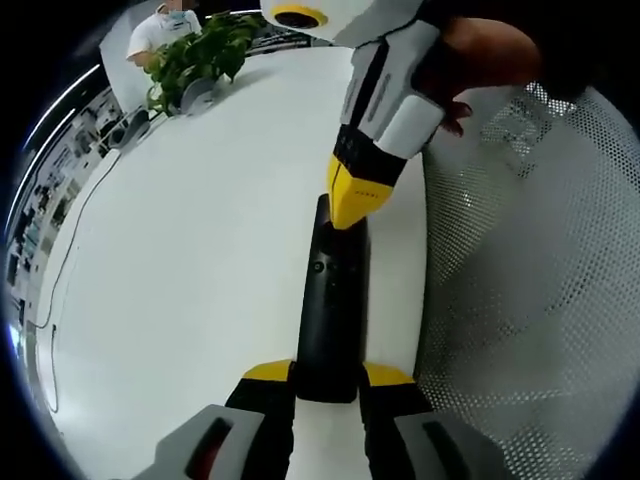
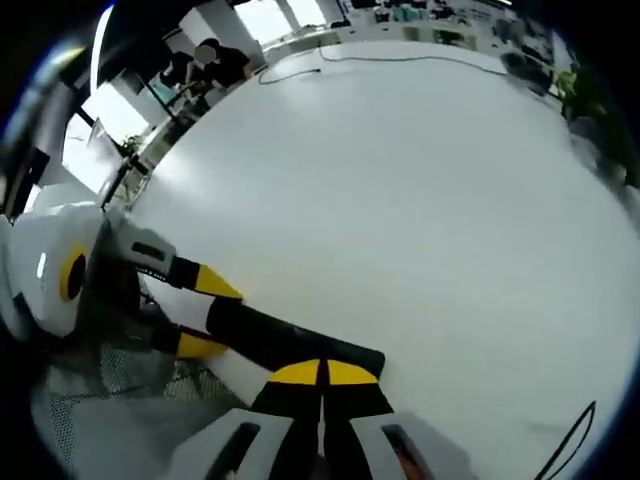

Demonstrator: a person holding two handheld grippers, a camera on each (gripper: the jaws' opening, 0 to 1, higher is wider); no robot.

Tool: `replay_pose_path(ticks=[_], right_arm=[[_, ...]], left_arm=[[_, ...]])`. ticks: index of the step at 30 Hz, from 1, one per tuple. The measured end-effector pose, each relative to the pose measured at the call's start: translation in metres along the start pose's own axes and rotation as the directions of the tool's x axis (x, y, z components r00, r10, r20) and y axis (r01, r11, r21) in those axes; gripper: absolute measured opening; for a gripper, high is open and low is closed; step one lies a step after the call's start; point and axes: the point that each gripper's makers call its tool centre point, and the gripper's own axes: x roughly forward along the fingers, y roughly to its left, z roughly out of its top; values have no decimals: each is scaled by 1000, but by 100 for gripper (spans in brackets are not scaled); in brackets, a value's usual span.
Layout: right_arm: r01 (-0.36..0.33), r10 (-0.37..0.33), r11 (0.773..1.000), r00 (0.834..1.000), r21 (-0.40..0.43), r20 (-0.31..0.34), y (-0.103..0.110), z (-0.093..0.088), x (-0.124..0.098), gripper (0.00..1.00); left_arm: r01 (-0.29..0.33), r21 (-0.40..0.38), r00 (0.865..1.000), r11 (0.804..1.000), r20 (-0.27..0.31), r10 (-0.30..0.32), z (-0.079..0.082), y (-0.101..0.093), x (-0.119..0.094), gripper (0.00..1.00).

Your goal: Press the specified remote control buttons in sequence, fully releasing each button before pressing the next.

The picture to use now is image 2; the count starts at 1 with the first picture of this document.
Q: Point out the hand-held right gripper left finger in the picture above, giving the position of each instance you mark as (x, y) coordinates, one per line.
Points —
(285, 425)

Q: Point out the black remote control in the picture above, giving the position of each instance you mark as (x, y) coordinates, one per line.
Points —
(280, 335)

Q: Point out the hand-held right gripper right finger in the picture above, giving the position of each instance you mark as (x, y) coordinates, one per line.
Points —
(360, 425)

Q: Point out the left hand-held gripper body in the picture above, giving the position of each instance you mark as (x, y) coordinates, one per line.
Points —
(45, 250)

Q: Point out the green potted plant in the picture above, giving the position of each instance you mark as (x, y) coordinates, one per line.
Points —
(585, 100)

